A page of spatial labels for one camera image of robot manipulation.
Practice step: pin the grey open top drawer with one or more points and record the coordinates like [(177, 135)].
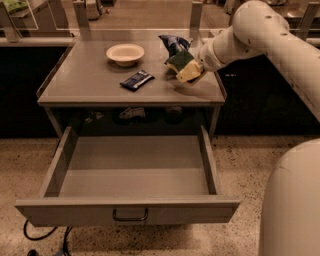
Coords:
[(173, 176)]

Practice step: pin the green and yellow sponge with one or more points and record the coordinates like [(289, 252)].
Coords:
[(179, 61)]

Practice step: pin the white horizontal rail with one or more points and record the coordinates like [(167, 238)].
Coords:
[(59, 41)]

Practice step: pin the dark blue snack packet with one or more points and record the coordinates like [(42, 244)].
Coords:
[(137, 80)]

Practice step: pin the blue chip bag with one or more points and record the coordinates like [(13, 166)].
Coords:
[(175, 44)]

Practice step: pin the white bowl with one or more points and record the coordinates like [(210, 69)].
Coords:
[(125, 55)]

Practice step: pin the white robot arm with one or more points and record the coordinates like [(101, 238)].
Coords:
[(290, 216)]

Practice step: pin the black drawer handle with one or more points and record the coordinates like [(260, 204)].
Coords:
[(130, 215)]

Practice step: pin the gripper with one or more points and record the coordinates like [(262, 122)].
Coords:
[(207, 59)]

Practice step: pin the grey counter cabinet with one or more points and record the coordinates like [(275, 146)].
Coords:
[(86, 78)]

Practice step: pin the green object on background table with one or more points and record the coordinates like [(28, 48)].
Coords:
[(13, 6)]

